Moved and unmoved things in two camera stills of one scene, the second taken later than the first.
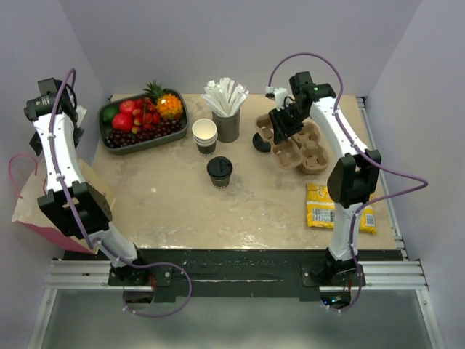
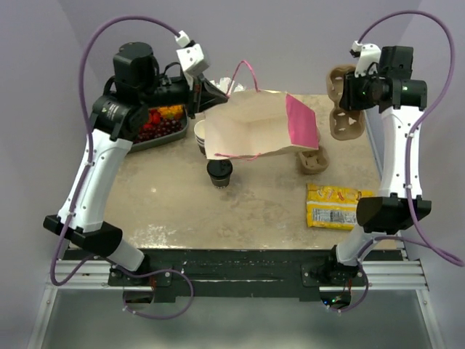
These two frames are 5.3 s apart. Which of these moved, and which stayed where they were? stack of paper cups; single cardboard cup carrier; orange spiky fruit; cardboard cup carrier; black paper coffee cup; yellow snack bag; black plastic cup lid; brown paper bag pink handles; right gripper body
Moved: brown paper bag pink handles; right gripper body; single cardboard cup carrier
Stayed: stack of paper cups; orange spiky fruit; black plastic cup lid; yellow snack bag; black paper coffee cup; cardboard cup carrier
